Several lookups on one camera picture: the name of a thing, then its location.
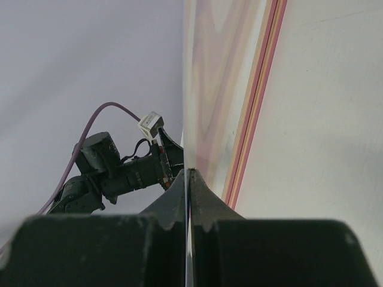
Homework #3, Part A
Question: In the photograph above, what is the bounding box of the clear acrylic sheet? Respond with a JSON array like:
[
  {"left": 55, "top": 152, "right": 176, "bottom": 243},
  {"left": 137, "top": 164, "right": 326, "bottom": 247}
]
[{"left": 182, "top": 0, "right": 276, "bottom": 287}]

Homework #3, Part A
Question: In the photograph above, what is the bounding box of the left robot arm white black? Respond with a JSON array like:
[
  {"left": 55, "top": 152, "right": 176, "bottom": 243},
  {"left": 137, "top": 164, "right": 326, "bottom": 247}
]
[{"left": 49, "top": 128, "right": 184, "bottom": 214}]

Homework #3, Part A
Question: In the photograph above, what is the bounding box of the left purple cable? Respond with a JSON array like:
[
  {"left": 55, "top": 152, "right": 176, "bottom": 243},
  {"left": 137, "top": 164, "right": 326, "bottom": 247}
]
[{"left": 0, "top": 102, "right": 142, "bottom": 255}]

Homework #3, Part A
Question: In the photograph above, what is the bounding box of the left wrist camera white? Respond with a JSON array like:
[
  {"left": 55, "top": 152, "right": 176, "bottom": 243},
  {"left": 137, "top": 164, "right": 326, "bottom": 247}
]
[{"left": 138, "top": 111, "right": 164, "bottom": 141}]

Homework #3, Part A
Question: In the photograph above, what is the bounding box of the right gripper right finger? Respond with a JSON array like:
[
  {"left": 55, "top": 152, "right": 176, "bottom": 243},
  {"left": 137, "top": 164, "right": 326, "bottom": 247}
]
[{"left": 189, "top": 169, "right": 378, "bottom": 286}]

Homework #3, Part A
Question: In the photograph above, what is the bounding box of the pink picture frame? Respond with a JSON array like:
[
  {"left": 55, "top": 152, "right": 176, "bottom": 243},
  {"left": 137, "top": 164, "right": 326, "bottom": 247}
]
[{"left": 221, "top": 1, "right": 287, "bottom": 209}]

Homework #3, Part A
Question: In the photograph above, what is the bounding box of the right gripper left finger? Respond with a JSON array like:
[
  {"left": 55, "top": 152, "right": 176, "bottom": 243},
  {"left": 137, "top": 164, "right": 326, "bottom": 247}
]
[{"left": 1, "top": 172, "right": 187, "bottom": 286}]

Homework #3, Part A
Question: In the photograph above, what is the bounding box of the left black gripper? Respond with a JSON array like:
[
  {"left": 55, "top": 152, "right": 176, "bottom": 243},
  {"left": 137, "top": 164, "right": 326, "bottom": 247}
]
[{"left": 125, "top": 127, "right": 184, "bottom": 191}]

